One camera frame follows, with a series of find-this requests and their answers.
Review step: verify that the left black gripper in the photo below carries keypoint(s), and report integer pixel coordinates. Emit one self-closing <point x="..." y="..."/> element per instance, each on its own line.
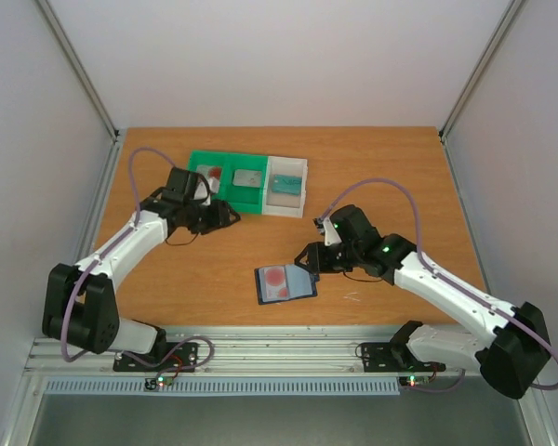
<point x="220" y="219"/>

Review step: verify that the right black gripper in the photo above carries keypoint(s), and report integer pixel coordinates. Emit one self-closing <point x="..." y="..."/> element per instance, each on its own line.
<point x="317" y="258"/>

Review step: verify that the dark blue card holder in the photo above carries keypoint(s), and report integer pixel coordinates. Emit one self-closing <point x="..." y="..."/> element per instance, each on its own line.
<point x="299" y="284"/>

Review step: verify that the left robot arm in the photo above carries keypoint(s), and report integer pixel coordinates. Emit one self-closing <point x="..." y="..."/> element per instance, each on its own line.
<point x="80" y="307"/>

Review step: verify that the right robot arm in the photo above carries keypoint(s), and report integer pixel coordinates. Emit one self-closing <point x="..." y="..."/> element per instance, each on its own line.
<point x="507" y="345"/>

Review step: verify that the red card in holder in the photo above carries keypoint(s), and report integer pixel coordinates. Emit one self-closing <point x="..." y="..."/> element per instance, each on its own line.
<point x="273" y="284"/>

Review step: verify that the grey bird card stack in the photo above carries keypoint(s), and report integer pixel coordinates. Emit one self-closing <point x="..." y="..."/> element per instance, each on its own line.
<point x="247" y="178"/>

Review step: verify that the red circle card stack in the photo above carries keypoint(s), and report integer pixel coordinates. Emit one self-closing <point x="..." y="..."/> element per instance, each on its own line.
<point x="212" y="173"/>

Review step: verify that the teal card stack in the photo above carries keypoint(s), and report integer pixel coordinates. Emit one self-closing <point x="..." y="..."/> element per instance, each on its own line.
<point x="289" y="185"/>

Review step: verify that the middle green bin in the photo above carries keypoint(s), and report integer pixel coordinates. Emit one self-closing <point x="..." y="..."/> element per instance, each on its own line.
<point x="242" y="199"/>

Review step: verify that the green bin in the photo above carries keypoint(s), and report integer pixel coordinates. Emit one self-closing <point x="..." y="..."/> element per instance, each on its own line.
<point x="211" y="158"/>
<point x="242" y="199"/>

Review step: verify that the left green bin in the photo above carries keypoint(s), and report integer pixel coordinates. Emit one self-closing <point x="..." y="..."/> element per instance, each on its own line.
<point x="211" y="158"/>

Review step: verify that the white bin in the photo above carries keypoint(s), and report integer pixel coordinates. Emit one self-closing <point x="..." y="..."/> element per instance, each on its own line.
<point x="274" y="204"/>

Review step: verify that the right circuit board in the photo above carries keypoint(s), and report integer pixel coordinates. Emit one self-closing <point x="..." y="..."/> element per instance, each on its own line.
<point x="414" y="380"/>

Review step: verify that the circuit board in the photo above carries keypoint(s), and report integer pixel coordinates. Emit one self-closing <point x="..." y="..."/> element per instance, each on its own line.
<point x="414" y="380"/>
<point x="160" y="383"/>

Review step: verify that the left circuit board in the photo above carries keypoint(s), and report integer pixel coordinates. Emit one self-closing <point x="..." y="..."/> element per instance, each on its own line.
<point x="160" y="383"/>

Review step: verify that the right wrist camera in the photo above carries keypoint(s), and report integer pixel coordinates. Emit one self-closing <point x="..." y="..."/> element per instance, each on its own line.
<point x="328" y="230"/>

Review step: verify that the aluminium rail frame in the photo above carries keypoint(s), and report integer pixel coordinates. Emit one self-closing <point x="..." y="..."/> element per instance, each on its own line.
<point x="310" y="350"/>

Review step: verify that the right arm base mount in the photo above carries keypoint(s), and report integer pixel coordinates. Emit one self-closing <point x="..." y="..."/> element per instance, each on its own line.
<point x="382" y="357"/>

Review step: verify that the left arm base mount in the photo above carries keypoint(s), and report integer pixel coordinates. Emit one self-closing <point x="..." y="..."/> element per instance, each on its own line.
<point x="164" y="357"/>

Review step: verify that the grey slotted cable duct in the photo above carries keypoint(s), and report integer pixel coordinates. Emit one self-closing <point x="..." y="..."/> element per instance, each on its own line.
<point x="224" y="386"/>

